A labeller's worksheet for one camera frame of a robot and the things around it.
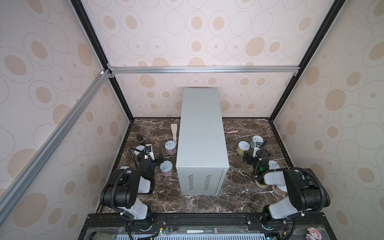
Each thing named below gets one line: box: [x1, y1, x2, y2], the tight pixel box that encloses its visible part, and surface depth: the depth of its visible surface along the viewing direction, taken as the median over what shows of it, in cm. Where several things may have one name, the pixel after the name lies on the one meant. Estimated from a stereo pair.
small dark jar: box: [136, 134, 145, 143], surface depth 98 cm
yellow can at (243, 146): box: [237, 140, 251, 155], surface depth 99 cm
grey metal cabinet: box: [176, 87, 230, 196], surface depth 70 cm
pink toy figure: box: [306, 227, 323, 240], surface depth 70 cm
